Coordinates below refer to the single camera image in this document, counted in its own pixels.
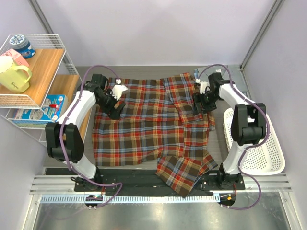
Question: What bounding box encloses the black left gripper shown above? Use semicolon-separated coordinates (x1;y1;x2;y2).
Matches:
96;89;125;120

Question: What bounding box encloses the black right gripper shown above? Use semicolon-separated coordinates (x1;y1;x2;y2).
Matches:
191;91;220;116

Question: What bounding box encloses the red brown plaid shirt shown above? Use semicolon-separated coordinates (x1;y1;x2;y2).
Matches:
92;73;217;197

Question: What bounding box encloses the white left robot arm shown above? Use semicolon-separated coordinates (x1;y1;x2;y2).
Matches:
45;74;128;191

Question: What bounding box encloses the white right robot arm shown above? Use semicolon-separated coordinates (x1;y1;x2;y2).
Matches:
192;72;270;189

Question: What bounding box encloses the folded grey button shirt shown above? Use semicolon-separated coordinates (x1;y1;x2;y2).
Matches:
194;69;249;94

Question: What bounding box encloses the blue product box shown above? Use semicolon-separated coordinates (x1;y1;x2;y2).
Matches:
13;94;68;121

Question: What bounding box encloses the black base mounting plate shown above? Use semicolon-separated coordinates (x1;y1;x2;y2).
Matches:
45;168;245;196

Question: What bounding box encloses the white perforated plastic basket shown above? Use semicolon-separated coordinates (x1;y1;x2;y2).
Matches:
223;108;285;176

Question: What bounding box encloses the yellow plastic pitcher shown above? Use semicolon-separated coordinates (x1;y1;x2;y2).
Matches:
0;56;32;93

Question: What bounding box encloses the pink small box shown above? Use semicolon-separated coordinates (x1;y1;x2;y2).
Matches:
1;48;29;67

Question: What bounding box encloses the blue round tin can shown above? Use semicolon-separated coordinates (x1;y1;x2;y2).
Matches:
9;34;35;59

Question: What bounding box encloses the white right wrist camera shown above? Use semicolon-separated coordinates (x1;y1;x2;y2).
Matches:
195;79;210;94

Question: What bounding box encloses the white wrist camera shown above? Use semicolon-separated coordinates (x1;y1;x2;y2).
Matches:
195;79;210;94
112;79;128;101

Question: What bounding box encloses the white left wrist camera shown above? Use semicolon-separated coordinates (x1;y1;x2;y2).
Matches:
112;79;128;101

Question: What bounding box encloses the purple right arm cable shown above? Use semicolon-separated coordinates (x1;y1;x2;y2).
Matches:
197;64;267;211

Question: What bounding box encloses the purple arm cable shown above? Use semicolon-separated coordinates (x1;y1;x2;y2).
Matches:
197;64;267;211
59;65;123;208

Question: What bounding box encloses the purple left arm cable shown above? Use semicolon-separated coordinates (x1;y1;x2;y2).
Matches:
59;65;123;208

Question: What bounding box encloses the white wire wooden shelf rack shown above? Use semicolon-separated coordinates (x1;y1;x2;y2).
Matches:
0;34;82;146

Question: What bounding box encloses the white slotted cable duct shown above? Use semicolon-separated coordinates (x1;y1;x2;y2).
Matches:
40;194;220;204

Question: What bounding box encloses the aluminium frame rail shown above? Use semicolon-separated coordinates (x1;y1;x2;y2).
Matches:
30;173;291;194

